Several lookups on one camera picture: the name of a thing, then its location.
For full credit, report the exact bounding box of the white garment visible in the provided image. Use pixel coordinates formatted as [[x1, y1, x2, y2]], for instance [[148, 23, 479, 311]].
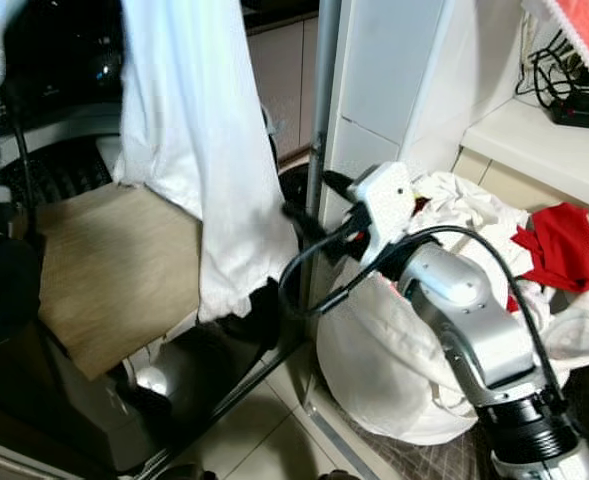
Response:
[[112, 0, 287, 324]]

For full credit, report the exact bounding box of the black washing machine drum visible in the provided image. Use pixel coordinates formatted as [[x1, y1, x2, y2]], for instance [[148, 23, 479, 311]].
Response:
[[0, 0, 135, 201]]

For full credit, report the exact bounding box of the grey metal pole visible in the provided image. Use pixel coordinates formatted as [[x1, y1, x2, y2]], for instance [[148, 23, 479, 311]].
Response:
[[296, 0, 345, 313]]

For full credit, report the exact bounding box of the white cabinet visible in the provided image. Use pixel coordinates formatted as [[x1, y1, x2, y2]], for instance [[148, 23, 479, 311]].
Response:
[[309, 0, 530, 236]]

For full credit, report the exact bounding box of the white laundry bag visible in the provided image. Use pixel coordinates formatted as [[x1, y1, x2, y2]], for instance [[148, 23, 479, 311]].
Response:
[[316, 170, 589, 447]]

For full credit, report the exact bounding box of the black glossy washer door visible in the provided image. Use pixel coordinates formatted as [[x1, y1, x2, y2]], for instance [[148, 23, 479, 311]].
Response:
[[0, 288, 307, 477]]

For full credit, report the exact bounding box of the tan wooden board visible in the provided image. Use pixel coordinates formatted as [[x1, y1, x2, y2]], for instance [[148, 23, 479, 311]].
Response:
[[34, 185, 207, 382]]

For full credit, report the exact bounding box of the white shelf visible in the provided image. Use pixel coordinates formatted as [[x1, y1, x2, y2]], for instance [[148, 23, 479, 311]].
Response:
[[459, 96, 589, 216]]

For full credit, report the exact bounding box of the red cloth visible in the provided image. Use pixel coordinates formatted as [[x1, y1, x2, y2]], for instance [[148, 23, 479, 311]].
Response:
[[506, 202, 589, 294]]

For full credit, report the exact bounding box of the brown patterned floor mat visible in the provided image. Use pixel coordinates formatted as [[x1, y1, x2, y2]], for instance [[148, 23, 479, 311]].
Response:
[[339, 415, 500, 480]]

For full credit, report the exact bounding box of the pink towel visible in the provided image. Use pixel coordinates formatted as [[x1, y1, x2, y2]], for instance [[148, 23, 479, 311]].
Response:
[[522, 0, 589, 83]]

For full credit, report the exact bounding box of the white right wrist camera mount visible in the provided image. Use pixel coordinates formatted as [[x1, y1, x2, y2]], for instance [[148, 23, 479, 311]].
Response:
[[347, 161, 422, 263]]

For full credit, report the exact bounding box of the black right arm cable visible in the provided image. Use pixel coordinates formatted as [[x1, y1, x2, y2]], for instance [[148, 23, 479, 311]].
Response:
[[278, 224, 570, 411]]

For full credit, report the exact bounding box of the black cable bundle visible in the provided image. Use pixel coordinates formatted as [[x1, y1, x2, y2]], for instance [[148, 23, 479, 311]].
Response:
[[514, 25, 589, 132]]

